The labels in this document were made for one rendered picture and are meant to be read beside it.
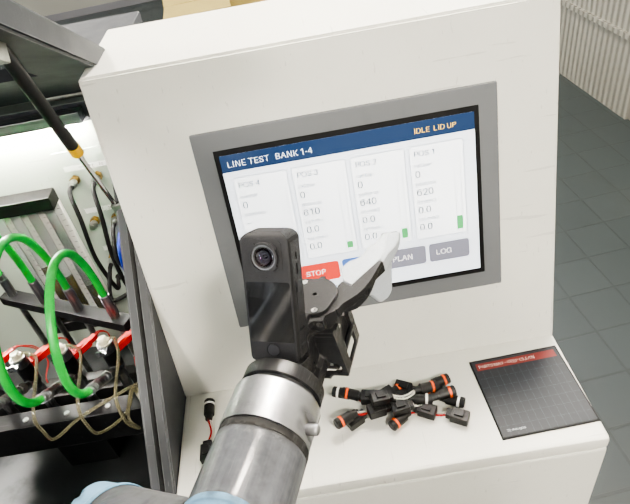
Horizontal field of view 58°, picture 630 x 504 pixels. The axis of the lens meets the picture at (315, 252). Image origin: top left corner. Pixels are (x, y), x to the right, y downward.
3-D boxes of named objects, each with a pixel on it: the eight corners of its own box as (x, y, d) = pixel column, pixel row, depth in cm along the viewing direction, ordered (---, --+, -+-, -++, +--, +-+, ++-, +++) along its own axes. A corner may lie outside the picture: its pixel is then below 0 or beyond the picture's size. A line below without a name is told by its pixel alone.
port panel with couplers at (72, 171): (108, 283, 124) (45, 162, 105) (111, 273, 127) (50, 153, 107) (166, 273, 124) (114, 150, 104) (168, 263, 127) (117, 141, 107)
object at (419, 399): (337, 448, 94) (333, 430, 90) (330, 396, 102) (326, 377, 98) (473, 426, 93) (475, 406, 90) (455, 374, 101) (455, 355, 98)
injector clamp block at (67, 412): (15, 476, 116) (-24, 435, 106) (29, 433, 124) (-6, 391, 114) (177, 448, 115) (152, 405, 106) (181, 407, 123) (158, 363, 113)
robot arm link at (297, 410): (204, 410, 44) (300, 417, 41) (226, 364, 47) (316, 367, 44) (238, 462, 48) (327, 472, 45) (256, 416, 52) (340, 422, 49)
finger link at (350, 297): (363, 261, 57) (298, 312, 54) (359, 248, 56) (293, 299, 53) (396, 279, 54) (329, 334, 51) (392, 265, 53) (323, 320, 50)
